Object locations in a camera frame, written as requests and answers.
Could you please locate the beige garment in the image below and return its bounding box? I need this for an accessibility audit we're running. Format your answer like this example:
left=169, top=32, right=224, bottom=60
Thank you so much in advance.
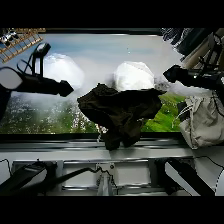
left=177, top=94, right=224, bottom=150

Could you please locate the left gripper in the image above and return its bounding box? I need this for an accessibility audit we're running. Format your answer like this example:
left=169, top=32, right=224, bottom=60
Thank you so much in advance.
left=57, top=79, right=75, bottom=98

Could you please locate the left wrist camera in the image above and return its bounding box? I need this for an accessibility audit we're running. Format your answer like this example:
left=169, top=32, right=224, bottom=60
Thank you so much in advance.
left=31, top=42, right=52, bottom=78

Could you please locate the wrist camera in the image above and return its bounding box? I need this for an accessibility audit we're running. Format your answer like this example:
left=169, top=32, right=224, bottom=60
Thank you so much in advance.
left=199, top=32, right=224, bottom=72
left=31, top=42, right=52, bottom=78

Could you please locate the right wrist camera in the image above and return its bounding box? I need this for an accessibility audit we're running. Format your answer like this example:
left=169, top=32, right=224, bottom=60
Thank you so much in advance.
left=199, top=32, right=224, bottom=72

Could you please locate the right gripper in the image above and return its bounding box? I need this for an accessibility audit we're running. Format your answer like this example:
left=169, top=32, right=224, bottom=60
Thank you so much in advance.
left=162, top=64, right=185, bottom=84

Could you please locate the black cable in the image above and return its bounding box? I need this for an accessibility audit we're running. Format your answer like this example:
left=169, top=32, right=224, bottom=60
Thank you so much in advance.
left=39, top=165, right=118, bottom=192
left=16, top=52, right=38, bottom=76

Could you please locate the white garment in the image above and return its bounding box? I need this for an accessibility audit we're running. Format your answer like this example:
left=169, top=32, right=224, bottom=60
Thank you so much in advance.
left=112, top=60, right=156, bottom=93

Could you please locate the silver frame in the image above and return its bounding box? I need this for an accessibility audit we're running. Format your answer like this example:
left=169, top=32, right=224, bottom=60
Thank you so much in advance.
left=0, top=137, right=224, bottom=197

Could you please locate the dark brown garment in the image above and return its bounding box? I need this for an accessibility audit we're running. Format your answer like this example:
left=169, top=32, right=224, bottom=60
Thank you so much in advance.
left=76, top=82, right=165, bottom=152

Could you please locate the wooden slatted rack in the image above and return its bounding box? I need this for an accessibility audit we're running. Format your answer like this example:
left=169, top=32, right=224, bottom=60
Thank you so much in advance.
left=0, top=27, right=47, bottom=65

